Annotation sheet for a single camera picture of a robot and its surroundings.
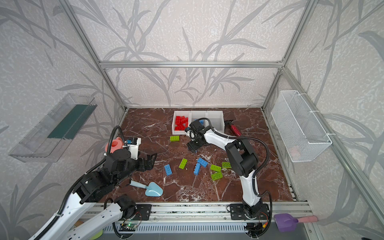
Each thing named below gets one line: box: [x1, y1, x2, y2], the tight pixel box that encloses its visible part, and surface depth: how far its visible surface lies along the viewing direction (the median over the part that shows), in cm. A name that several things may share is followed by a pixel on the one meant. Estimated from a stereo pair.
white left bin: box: [171, 110, 183, 135], surface depth 105 cm
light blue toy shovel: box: [129, 180, 163, 197], surface depth 81 cm
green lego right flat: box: [222, 162, 232, 169], surface depth 91 cm
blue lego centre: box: [197, 157, 208, 168], surface depth 91 cm
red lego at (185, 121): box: [181, 117, 189, 128], surface depth 111 cm
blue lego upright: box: [193, 162, 201, 175], surface depth 88 cm
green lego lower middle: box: [210, 164, 222, 172], surface depth 91 cm
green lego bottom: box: [211, 171, 223, 181], surface depth 86 cm
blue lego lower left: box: [164, 164, 173, 176], surface depth 90 cm
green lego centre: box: [178, 158, 188, 170], surface depth 92 cm
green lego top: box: [169, 135, 180, 142], surface depth 104 cm
